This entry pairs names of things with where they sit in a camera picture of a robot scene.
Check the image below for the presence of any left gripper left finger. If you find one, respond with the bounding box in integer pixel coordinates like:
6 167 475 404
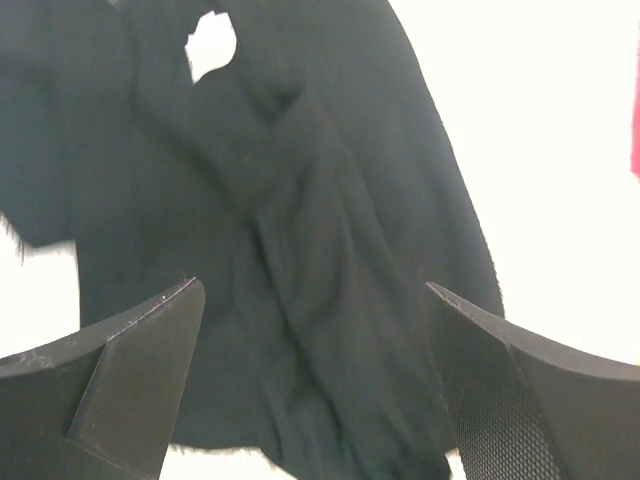
1 279 205 479

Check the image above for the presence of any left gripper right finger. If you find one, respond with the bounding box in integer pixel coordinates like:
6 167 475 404
427 282 639 480

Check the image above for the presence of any black t-shirt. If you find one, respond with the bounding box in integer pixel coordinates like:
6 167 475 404
1 1 503 479

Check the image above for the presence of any folded red t-shirt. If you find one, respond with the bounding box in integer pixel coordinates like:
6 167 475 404
630 49 640 179

